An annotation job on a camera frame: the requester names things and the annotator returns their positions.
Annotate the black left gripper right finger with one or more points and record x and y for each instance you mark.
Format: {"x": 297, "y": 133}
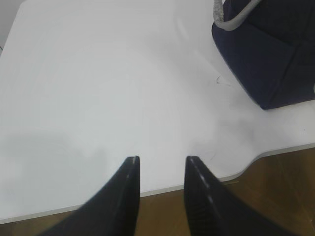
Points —
{"x": 212, "y": 210}

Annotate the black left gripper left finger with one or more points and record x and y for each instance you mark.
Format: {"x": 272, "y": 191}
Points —
{"x": 112, "y": 211}

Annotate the navy blue lunch bag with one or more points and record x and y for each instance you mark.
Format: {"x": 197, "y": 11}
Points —
{"x": 269, "y": 45}

